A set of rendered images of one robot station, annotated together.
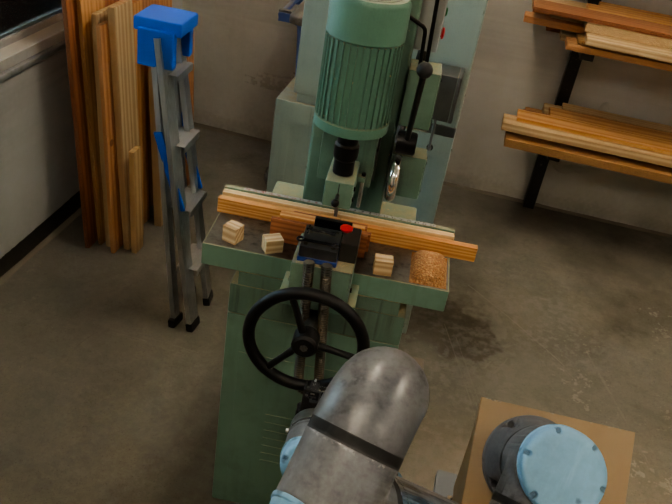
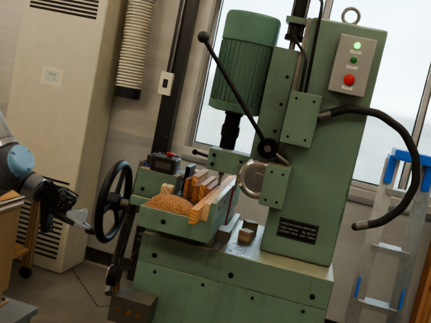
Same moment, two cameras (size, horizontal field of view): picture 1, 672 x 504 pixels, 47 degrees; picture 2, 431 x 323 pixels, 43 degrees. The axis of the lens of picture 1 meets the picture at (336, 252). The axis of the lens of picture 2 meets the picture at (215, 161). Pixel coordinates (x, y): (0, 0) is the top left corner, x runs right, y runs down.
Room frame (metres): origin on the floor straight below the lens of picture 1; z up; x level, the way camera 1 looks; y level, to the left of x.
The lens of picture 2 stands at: (1.84, -1.76, 1.28)
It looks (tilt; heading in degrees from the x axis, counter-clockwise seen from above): 8 degrees down; 96
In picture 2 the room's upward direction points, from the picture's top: 12 degrees clockwise
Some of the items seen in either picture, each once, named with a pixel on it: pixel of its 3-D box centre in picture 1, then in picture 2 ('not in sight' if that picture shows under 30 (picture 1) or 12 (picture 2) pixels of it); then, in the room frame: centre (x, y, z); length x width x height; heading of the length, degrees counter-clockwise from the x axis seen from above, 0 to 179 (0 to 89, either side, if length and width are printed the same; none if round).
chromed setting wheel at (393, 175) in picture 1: (393, 178); (258, 179); (1.80, -0.11, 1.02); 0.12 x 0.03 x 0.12; 177
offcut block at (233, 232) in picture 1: (233, 232); not in sight; (1.57, 0.25, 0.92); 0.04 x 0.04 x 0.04; 66
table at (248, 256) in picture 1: (326, 264); (182, 200); (1.57, 0.02, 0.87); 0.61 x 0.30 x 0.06; 87
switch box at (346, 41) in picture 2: (431, 15); (351, 66); (1.99, -0.14, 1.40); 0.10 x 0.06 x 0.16; 177
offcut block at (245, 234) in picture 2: not in sight; (245, 234); (1.80, -0.02, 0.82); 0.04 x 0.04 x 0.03; 67
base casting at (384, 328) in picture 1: (331, 254); (242, 250); (1.80, 0.01, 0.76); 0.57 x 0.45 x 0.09; 177
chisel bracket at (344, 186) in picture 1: (341, 185); (229, 163); (1.70, 0.01, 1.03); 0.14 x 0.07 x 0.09; 177
